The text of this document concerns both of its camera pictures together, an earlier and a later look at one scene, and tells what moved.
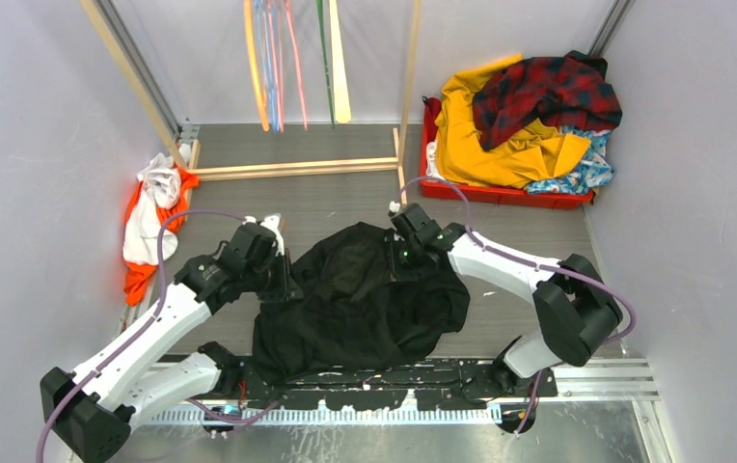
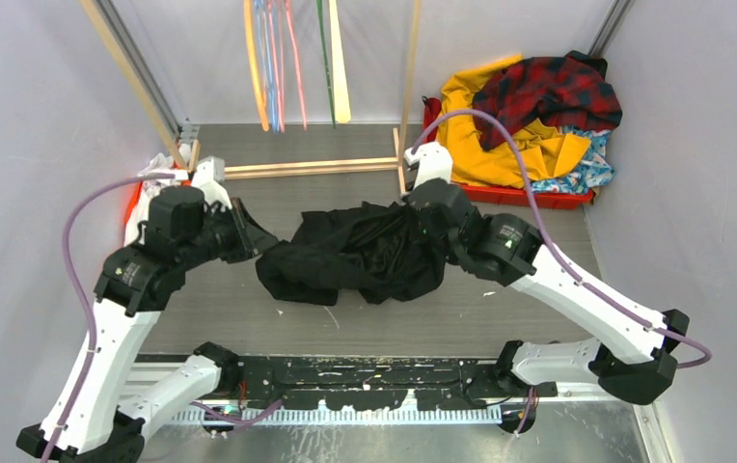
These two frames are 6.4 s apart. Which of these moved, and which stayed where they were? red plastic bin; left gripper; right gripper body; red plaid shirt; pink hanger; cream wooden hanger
Moved: right gripper body; left gripper
Stayed: red plastic bin; cream wooden hanger; red plaid shirt; pink hanger
